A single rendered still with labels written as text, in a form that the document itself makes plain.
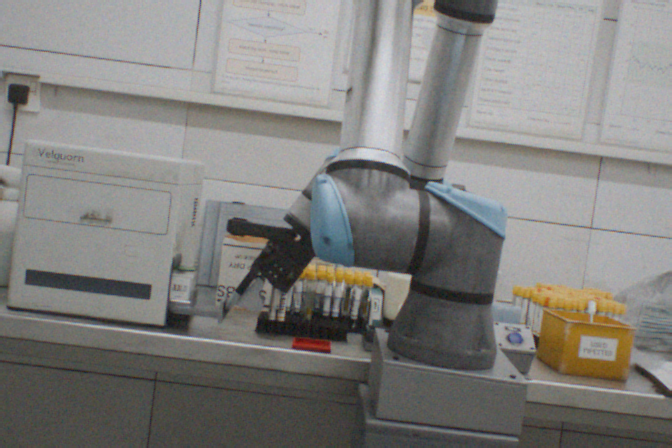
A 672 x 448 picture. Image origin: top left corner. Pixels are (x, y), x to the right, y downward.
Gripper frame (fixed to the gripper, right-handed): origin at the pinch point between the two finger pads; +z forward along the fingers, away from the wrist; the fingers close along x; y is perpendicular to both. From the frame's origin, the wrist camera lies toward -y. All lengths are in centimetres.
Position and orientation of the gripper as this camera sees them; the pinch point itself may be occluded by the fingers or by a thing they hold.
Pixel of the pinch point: (226, 305)
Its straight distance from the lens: 154.5
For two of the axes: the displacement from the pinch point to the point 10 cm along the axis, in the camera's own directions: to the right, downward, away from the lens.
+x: -0.2, -0.6, 10.0
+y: 7.9, 6.1, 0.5
